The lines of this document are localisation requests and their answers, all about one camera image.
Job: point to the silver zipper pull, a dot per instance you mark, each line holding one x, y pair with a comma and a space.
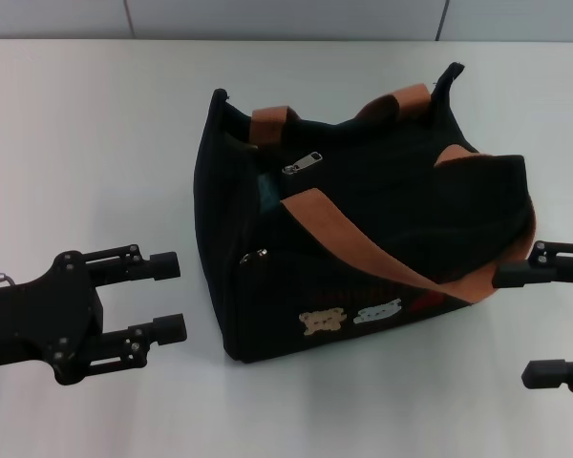
305, 162

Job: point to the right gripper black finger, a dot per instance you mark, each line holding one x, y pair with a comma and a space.
549, 374
530, 274

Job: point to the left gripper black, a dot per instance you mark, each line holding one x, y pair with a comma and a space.
33, 319

